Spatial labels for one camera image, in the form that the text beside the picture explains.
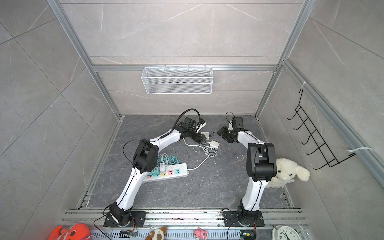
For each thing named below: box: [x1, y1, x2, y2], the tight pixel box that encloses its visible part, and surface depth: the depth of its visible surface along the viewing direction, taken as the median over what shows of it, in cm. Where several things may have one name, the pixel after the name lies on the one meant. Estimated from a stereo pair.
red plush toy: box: [47, 223, 91, 240], surface depth 66 cm
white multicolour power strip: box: [142, 163, 188, 183], surface depth 88 cm
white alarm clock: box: [271, 224, 302, 240], surface depth 68 cm
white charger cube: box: [159, 163, 166, 175], surface depth 85 cm
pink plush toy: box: [193, 227, 208, 240], surface depth 69 cm
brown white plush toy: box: [145, 226, 167, 240], surface depth 69 cm
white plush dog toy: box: [267, 158, 311, 189], surface depth 72 cm
